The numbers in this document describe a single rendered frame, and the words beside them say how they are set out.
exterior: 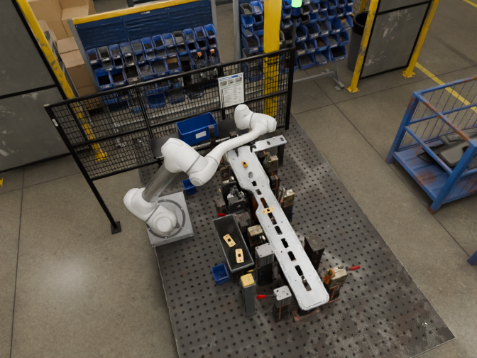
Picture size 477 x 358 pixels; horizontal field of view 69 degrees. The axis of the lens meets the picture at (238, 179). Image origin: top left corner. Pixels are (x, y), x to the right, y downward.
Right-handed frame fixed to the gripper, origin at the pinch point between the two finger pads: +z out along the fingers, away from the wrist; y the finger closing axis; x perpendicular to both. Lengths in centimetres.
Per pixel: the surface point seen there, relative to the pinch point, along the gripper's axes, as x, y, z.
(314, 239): -80, 17, 12
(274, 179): -21.4, 15.4, 15.4
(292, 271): -94, -5, 15
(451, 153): -17, 205, 66
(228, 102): 54, 7, -5
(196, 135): 35.1, -27.4, 2.9
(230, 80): 54, 10, -26
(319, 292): -111, 5, 15
